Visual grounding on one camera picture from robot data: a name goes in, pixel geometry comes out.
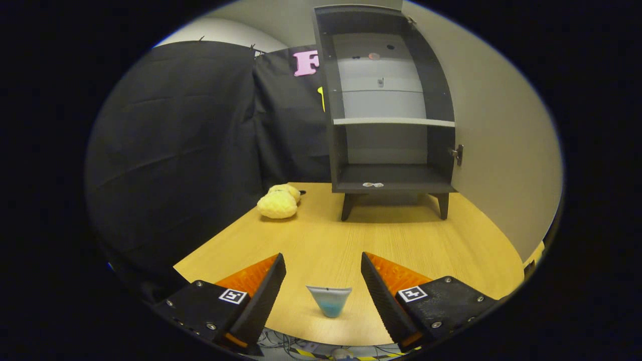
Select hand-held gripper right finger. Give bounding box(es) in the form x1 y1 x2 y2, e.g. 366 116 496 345
360 252 502 352

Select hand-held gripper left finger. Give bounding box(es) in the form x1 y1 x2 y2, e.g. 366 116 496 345
150 253 287 355

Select blue and white tube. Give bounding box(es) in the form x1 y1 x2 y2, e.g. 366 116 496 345
305 285 353 319

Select beige cabinet door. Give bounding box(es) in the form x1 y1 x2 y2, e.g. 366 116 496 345
401 0 563 262

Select yellow black striped tape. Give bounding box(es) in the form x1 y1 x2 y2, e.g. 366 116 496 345
288 347 402 361

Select yellow plush toy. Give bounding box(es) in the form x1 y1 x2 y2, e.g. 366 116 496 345
257 184 302 220

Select dark grey cabinet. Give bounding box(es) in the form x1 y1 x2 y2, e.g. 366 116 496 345
312 4 464 222

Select black backdrop cloth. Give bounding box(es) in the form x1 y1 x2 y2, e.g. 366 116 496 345
84 40 334 304

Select grey cabinet shelf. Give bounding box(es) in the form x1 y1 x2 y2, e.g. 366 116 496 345
333 117 456 128

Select dark floor cables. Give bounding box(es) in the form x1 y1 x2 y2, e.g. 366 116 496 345
256 328 327 357

